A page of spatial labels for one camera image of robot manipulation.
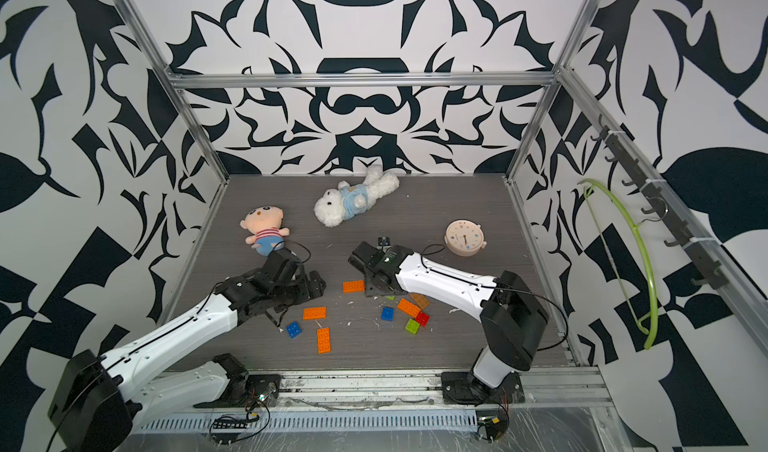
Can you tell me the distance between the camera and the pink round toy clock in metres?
1.00

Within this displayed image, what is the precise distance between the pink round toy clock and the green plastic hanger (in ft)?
1.09

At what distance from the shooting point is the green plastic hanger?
587mm
